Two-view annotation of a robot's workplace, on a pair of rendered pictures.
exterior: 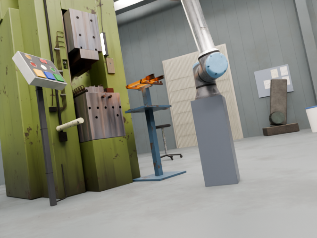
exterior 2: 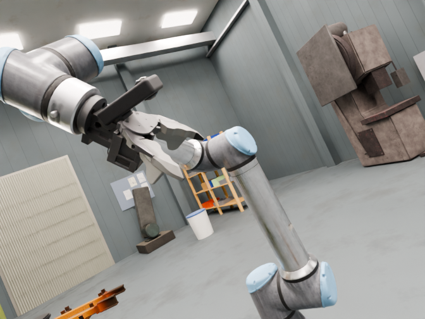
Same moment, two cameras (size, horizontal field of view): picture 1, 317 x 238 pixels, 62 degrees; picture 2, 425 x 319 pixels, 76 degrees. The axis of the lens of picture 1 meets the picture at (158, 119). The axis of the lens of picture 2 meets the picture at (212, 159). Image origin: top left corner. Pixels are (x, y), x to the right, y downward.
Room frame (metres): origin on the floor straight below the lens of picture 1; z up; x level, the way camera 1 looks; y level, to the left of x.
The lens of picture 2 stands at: (1.10, 0.46, 1.34)
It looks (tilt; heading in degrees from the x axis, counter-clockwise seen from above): 2 degrees up; 313
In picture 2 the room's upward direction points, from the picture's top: 25 degrees counter-clockwise
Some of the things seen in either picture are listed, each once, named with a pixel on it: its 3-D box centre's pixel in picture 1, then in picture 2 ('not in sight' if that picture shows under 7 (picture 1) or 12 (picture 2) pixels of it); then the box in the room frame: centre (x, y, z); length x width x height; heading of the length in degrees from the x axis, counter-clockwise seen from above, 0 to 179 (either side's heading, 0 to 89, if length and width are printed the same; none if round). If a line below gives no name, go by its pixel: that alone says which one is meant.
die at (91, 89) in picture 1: (84, 94); not in sight; (2.67, 0.71, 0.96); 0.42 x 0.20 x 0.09; 44
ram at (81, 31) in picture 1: (80, 39); not in sight; (2.70, 0.68, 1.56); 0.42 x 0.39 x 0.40; 44
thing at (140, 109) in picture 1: (148, 108); not in sight; (2.73, 0.09, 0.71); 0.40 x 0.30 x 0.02; 137
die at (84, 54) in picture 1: (79, 61); not in sight; (2.67, 0.71, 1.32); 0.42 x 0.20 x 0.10; 44
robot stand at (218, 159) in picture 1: (215, 140); not in sight; (1.89, -0.38, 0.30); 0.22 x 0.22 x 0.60; 70
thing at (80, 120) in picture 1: (69, 124); not in sight; (2.22, 0.76, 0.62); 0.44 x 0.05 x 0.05; 44
